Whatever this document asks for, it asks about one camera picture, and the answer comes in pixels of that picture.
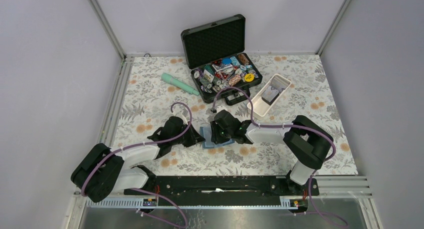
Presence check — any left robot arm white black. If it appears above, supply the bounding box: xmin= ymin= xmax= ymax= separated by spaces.
xmin=70 ymin=116 xmax=205 ymax=203

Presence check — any white plastic card tray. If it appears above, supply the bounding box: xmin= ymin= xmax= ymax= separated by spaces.
xmin=251 ymin=73 xmax=292 ymax=119

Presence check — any mint green cylindrical device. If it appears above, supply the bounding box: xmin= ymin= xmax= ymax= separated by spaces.
xmin=161 ymin=73 xmax=200 ymax=96

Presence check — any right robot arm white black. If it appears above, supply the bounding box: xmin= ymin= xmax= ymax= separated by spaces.
xmin=210 ymin=110 xmax=336 ymax=195

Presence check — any blue leather card holder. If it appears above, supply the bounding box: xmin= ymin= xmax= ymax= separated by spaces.
xmin=199 ymin=126 xmax=235 ymax=149

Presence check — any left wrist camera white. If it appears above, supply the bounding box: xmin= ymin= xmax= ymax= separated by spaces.
xmin=175 ymin=113 xmax=188 ymax=125

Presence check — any black poker chip case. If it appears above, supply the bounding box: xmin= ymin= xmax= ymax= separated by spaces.
xmin=180 ymin=14 xmax=263 ymax=106

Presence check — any yellow round chip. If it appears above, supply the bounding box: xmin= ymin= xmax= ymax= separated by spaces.
xmin=243 ymin=73 xmax=256 ymax=83

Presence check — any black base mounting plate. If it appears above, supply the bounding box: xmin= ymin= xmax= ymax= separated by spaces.
xmin=123 ymin=166 xmax=320 ymax=205

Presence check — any slotted cable duct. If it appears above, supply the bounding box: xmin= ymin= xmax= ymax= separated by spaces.
xmin=86 ymin=197 xmax=298 ymax=210

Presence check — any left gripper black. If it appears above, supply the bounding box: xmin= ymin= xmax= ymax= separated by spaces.
xmin=171 ymin=121 xmax=206 ymax=148

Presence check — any silver VIP card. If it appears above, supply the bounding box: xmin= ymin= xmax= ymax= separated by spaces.
xmin=261 ymin=86 xmax=280 ymax=106

